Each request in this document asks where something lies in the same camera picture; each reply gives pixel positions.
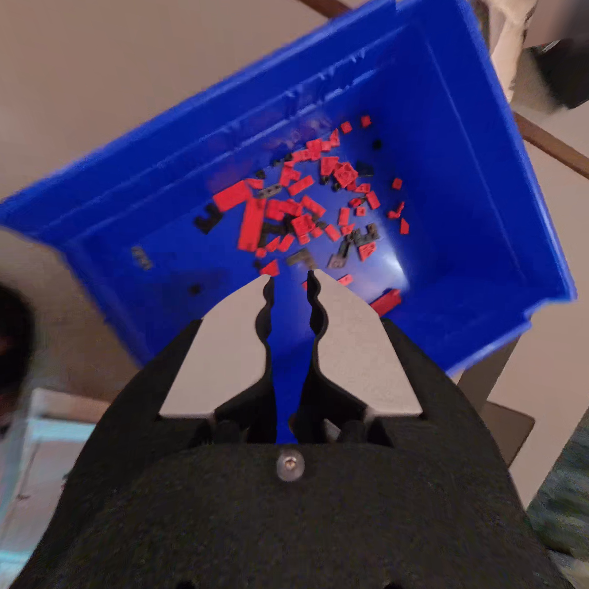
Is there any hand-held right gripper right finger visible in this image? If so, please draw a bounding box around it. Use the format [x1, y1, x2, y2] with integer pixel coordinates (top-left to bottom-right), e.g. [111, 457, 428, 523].
[304, 270, 423, 418]

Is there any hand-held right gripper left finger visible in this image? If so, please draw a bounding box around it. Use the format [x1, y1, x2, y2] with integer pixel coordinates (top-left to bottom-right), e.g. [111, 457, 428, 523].
[159, 275, 277, 419]

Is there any pile of red lego pieces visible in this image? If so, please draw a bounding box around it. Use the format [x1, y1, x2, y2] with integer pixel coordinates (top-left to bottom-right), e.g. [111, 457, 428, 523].
[193, 115, 410, 318]

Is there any lego instruction booklet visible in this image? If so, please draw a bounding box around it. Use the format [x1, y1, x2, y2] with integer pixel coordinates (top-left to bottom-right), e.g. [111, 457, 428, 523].
[0, 389, 109, 567]

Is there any blue plastic bin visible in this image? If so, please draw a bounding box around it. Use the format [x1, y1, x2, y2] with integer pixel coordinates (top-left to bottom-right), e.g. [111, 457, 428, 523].
[0, 0, 578, 445]

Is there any grey tape strip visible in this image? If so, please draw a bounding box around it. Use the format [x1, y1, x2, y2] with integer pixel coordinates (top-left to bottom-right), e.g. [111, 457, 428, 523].
[456, 333, 537, 466]

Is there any black dimpled cushion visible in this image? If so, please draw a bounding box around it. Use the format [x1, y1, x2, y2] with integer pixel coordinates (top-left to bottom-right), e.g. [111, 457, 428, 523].
[0, 285, 37, 415]

